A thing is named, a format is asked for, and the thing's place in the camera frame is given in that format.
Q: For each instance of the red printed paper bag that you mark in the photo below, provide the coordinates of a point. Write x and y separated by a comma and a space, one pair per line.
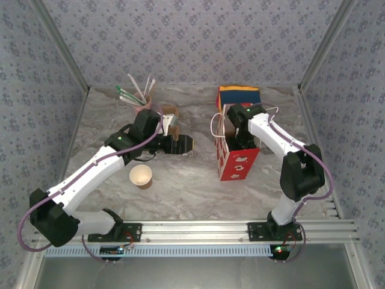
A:
240, 165

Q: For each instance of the brown paper coffee cup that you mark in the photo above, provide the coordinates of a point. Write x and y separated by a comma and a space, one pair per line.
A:
139, 174

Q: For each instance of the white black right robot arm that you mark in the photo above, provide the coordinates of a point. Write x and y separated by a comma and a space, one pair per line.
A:
270, 135

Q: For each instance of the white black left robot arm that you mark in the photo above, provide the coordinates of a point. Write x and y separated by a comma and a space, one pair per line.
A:
84, 174

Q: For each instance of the pink straw holder cup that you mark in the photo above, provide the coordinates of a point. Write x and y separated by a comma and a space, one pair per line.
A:
144, 109

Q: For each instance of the colourful paper napkin stack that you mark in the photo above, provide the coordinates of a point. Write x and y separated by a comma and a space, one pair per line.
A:
237, 93

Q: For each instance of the green white wrapped straw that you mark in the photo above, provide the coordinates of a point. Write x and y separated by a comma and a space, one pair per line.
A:
129, 100

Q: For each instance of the small circuit board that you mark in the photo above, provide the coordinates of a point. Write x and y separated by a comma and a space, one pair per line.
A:
112, 250
281, 250

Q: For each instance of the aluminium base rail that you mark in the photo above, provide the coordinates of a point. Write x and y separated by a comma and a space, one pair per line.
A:
195, 230

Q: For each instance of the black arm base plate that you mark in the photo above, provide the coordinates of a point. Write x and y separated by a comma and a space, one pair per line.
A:
135, 231
255, 231

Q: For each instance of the aluminium frame post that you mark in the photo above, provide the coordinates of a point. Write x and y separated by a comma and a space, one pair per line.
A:
326, 45

